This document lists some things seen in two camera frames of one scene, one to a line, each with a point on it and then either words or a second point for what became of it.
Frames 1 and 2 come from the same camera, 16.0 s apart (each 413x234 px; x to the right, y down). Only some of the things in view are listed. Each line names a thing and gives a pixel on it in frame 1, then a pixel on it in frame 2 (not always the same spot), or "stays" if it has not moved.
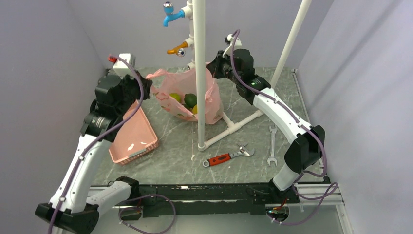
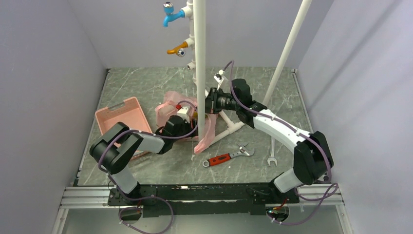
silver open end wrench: [272, 129] stays
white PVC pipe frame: [195, 10] stays
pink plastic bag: [163, 83] to [167, 108]
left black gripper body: [132, 89] to [186, 128]
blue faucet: [168, 8] stays
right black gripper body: [223, 68] to [219, 101]
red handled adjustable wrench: [243, 150] stays
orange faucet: [179, 50] stays
